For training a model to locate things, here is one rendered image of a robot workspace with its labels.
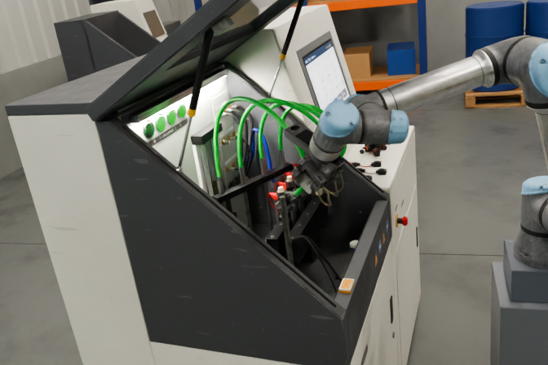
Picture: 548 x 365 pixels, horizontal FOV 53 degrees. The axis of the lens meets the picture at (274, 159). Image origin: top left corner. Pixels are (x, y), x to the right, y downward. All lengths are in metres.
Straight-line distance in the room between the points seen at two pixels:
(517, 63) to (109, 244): 1.11
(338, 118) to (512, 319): 0.84
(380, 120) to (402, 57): 5.77
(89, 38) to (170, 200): 4.05
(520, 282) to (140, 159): 1.06
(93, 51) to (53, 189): 3.82
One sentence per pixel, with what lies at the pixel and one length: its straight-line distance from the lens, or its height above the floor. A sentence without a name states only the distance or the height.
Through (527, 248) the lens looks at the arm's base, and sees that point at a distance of 1.67.
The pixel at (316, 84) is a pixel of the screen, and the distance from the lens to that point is 2.11.
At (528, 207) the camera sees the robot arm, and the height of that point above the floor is 1.07.
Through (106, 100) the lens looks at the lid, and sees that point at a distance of 1.34.
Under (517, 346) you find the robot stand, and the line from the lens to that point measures 1.75.
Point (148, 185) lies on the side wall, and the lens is 1.39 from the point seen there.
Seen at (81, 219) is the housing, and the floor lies 1.18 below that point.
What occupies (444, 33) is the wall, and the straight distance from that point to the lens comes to 8.01.
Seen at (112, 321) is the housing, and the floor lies 0.84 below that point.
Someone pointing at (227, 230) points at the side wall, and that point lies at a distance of 1.34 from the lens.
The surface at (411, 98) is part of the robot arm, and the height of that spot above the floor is 1.42.
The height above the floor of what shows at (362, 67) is 0.37.
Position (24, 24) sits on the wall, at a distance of 6.85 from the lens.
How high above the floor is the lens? 1.77
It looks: 20 degrees down
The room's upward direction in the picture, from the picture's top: 8 degrees counter-clockwise
